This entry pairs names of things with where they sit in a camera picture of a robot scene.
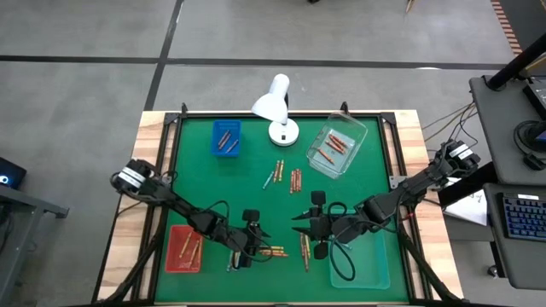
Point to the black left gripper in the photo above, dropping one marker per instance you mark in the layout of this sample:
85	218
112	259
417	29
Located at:
239	241

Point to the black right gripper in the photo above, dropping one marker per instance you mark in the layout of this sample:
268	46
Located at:
322	226

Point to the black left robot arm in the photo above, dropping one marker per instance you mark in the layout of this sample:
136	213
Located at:
170	198

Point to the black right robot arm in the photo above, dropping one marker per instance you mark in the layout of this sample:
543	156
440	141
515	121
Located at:
409	187

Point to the clear plastic container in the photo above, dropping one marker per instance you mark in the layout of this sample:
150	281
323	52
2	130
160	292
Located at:
341	164

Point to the red plastic basket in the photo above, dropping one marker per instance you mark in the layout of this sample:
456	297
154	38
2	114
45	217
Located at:
184	230

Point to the teal plastic bin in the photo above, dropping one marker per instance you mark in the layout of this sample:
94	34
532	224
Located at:
371	264

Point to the blue plastic basket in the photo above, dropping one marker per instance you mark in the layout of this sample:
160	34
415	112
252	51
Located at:
226	123

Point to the white paper sheet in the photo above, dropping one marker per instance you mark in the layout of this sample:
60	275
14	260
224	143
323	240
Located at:
467	209

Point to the desk caster wheel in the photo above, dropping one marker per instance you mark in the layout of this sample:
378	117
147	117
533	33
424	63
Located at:
493	271

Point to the grey monitor desk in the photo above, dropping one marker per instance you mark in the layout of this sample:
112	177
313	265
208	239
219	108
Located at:
499	136

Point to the backlit black keyboard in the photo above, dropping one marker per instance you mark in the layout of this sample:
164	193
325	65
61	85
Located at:
526	217

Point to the grey keyboard desk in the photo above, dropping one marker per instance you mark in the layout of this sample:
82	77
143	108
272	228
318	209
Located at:
524	264

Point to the black headphones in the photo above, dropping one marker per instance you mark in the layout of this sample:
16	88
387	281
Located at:
533	162

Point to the wooden stick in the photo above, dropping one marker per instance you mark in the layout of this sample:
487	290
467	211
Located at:
410	5

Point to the grey side cart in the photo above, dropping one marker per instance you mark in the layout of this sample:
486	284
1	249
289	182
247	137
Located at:
17	239

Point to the black computer with blue light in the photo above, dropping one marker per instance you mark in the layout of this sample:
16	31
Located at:
13	170

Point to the black monitor pole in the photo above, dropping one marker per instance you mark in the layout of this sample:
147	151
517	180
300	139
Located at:
516	64

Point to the black table frame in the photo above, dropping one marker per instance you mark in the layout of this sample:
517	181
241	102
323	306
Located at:
170	118

